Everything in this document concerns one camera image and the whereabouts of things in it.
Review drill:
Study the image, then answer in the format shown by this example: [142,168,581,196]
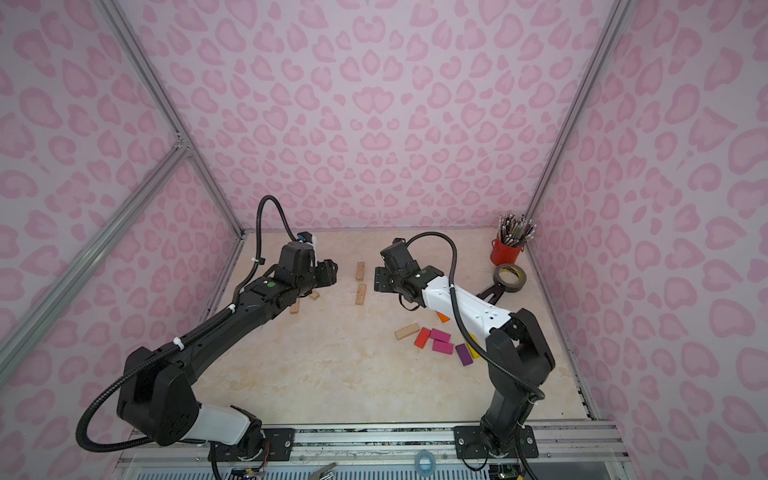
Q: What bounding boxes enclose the magenta block lower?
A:
[432,340,454,355]

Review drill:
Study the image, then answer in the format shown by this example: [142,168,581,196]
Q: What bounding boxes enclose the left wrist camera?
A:
[297,231,317,247]

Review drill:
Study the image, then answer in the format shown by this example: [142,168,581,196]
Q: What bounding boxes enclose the black stapler tool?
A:
[477,284,506,305]

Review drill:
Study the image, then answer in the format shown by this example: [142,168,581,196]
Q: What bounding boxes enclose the magenta block upper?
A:
[430,329,451,343]

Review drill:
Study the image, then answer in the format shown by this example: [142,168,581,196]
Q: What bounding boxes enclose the purple block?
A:
[455,344,473,366]

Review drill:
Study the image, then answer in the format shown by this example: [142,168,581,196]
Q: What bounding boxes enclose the red block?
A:
[414,328,431,349]

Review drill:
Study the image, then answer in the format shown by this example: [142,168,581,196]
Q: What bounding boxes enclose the dark tape roll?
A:
[493,263,527,293]

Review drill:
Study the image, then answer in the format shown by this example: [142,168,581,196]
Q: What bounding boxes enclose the red pen cup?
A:
[490,239,525,266]

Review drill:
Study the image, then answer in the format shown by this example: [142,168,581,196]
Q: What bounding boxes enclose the magenta block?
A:
[430,329,451,343]
[432,340,454,355]

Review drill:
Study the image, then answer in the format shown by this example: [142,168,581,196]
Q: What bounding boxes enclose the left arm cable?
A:
[75,194,299,454]

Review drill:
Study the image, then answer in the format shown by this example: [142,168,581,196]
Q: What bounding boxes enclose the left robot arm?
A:
[117,241,338,459]

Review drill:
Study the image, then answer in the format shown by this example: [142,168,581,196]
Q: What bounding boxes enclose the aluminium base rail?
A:
[113,420,638,479]

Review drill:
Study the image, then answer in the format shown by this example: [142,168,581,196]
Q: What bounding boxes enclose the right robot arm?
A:
[374,231,556,458]

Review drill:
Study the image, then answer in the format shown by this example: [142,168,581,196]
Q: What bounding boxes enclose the yellow block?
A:
[467,333,479,359]

